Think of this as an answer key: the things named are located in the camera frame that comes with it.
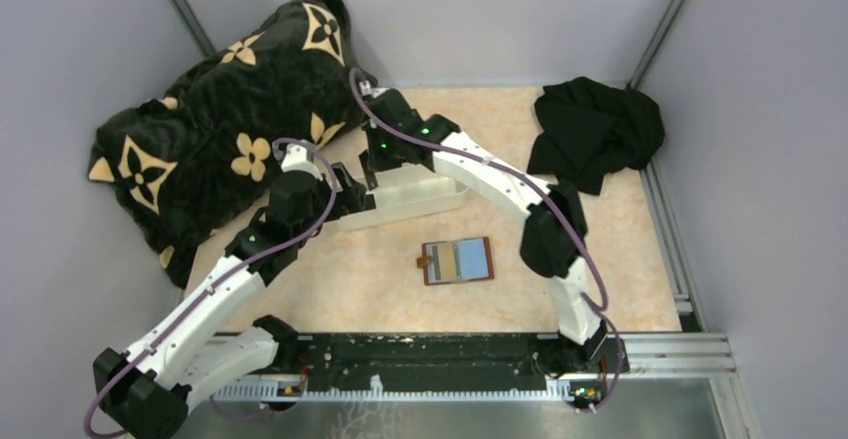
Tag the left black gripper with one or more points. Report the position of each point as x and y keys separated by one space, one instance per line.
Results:
x=348 y=200

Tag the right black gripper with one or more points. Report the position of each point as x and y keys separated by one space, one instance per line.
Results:
x=375 y=163

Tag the white oblong plastic tray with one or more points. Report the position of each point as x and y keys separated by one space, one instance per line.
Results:
x=408 y=192

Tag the brown leather card holder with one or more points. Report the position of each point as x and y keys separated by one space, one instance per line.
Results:
x=475 y=261

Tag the black cloth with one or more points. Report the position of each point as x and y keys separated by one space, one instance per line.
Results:
x=590 y=130

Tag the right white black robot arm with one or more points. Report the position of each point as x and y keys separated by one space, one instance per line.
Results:
x=550 y=214

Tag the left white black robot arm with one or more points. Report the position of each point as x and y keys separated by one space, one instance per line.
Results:
x=151 y=387

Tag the black floral plush pillow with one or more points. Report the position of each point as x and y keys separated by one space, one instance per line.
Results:
x=185 y=164

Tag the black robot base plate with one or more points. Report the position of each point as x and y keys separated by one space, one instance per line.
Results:
x=442 y=363

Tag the white slotted cable duct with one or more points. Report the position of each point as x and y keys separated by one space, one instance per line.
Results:
x=272 y=391

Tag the aluminium frame rail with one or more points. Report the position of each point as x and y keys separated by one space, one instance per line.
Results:
x=695 y=352

